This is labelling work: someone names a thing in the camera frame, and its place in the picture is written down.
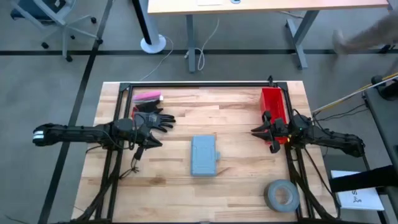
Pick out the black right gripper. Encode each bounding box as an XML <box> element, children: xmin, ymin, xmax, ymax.
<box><xmin>251</xmin><ymin>111</ymin><xmax>294</xmax><ymax>154</ymax></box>

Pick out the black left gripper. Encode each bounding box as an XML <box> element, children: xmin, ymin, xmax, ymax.
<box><xmin>132</xmin><ymin>112</ymin><xmax>164</xmax><ymax>161</ymax></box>

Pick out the grey plastic tool case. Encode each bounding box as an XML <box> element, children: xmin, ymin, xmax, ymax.
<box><xmin>190</xmin><ymin>134</ymin><xmax>222</xmax><ymax>177</ymax></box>

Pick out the grey black work glove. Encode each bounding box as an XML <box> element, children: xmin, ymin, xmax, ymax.
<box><xmin>133</xmin><ymin>111</ymin><xmax>177</xmax><ymax>133</ymax></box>

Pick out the red plastic bin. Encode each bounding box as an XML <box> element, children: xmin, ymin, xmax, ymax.
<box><xmin>259</xmin><ymin>87</ymin><xmax>292</xmax><ymax>146</ymax></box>

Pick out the black red work glove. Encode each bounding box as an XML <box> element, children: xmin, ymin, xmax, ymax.
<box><xmin>131</xmin><ymin>100</ymin><xmax>164</xmax><ymax>119</ymax></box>

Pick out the pink flat package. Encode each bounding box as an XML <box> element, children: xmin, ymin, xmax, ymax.
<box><xmin>132</xmin><ymin>90</ymin><xmax>162</xmax><ymax>102</ymax></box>

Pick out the white yellow rod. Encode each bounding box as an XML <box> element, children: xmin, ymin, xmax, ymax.
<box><xmin>312</xmin><ymin>72</ymin><xmax>398</xmax><ymax>114</ymax></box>

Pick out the grey pole with white base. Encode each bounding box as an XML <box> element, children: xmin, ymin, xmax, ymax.
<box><xmin>132</xmin><ymin>0</ymin><xmax>167</xmax><ymax>55</ymax></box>

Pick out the white paper sheet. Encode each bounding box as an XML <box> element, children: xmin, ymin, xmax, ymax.
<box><xmin>330</xmin><ymin>170</ymin><xmax>386</xmax><ymax>212</ymax></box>

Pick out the dark grey cabinet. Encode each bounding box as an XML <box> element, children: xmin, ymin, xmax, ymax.
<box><xmin>362</xmin><ymin>86</ymin><xmax>398</xmax><ymax>224</ymax></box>

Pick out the wooden desk with grey legs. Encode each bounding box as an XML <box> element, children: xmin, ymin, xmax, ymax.
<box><xmin>146</xmin><ymin>0</ymin><xmax>398</xmax><ymax>74</ymax></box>

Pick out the person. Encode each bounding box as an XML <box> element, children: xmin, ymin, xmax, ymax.
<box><xmin>331</xmin><ymin>12</ymin><xmax>398</xmax><ymax>56</ymax></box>

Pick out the black cable tie loop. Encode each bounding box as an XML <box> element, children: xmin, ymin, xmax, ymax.
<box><xmin>119</xmin><ymin>157</ymin><xmax>141</xmax><ymax>180</ymax></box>

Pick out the grey duct tape roll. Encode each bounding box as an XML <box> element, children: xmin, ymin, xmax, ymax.
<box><xmin>263</xmin><ymin>179</ymin><xmax>301</xmax><ymax>213</ymax></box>

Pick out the black aluminium table frame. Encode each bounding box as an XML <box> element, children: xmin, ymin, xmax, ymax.
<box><xmin>70</xmin><ymin>75</ymin><xmax>340</xmax><ymax>224</ymax></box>

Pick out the white floor cable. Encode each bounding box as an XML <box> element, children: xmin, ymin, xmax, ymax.
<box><xmin>185</xmin><ymin>18</ymin><xmax>220</xmax><ymax>72</ymax></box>
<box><xmin>139</xmin><ymin>36</ymin><xmax>175</xmax><ymax>82</ymax></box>

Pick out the black strap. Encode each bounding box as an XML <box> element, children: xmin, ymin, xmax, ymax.
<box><xmin>328</xmin><ymin>164</ymin><xmax>398</xmax><ymax>194</ymax></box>

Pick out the white frame office chair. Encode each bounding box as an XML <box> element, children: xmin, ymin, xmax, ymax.
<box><xmin>9</xmin><ymin>0</ymin><xmax>104</xmax><ymax>63</ymax></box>

